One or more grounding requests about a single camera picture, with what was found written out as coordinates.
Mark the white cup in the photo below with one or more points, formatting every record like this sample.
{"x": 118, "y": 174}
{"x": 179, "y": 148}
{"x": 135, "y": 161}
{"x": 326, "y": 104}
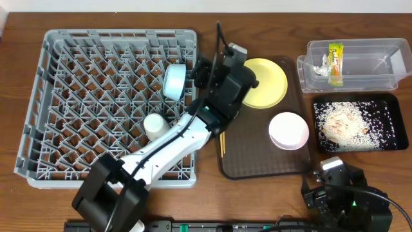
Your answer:
{"x": 155, "y": 126}

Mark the white tissue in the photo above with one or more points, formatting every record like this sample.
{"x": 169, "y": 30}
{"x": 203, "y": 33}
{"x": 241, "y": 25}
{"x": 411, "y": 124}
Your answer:
{"x": 324, "y": 69}

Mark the grey plastic dishwasher rack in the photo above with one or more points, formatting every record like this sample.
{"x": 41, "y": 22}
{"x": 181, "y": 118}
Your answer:
{"x": 92, "y": 91}

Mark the green yellow snack wrapper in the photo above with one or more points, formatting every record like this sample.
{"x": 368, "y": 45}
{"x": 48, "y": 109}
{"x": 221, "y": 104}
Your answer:
{"x": 335, "y": 58}

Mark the black rectangular tray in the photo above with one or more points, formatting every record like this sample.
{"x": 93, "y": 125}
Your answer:
{"x": 390, "y": 99}

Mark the yellow round plate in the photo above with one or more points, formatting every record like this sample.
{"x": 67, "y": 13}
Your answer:
{"x": 272, "y": 85}

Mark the clear plastic bin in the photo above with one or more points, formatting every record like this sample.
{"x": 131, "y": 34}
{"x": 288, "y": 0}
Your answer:
{"x": 367, "y": 65}

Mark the light blue bowl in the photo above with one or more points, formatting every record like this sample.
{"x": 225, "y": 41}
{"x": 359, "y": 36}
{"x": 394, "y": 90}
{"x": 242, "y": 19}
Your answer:
{"x": 174, "y": 81}

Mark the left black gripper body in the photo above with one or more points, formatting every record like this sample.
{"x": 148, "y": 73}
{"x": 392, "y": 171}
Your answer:
{"x": 199, "y": 73}

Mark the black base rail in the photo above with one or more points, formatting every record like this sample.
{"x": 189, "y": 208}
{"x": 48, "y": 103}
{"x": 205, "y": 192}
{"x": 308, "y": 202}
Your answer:
{"x": 168, "y": 226}

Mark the pink white bowl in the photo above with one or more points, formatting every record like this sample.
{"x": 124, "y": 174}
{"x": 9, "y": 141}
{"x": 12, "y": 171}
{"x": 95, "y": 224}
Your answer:
{"x": 288, "y": 131}

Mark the wooden chopstick right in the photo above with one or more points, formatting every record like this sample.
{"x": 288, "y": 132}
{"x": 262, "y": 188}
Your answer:
{"x": 224, "y": 144}

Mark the dark brown serving tray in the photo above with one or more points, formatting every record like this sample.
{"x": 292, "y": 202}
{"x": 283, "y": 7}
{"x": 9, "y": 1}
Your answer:
{"x": 249, "y": 151}

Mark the wooden chopstick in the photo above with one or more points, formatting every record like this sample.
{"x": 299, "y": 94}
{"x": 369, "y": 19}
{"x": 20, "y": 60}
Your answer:
{"x": 222, "y": 144}

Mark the spilled rice food waste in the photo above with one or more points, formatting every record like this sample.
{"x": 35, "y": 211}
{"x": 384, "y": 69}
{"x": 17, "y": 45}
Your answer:
{"x": 354, "y": 126}

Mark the wooden chopstick left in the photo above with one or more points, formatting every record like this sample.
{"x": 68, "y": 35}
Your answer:
{"x": 222, "y": 144}

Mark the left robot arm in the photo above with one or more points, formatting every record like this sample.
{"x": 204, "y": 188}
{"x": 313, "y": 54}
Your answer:
{"x": 115, "y": 193}

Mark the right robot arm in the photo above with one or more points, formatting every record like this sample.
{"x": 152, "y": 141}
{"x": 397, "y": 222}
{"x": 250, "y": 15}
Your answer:
{"x": 347, "y": 202}

